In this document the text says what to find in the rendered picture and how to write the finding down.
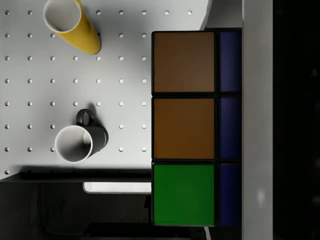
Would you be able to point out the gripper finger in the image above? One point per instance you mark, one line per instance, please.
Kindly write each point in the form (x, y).
(225, 234)
(225, 13)

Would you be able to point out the puzzle cube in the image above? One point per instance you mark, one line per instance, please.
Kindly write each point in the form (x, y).
(183, 130)

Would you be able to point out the yellow mug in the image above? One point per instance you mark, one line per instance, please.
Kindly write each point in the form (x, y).
(82, 35)

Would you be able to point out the black mug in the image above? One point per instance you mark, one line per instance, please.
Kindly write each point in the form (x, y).
(98, 136)

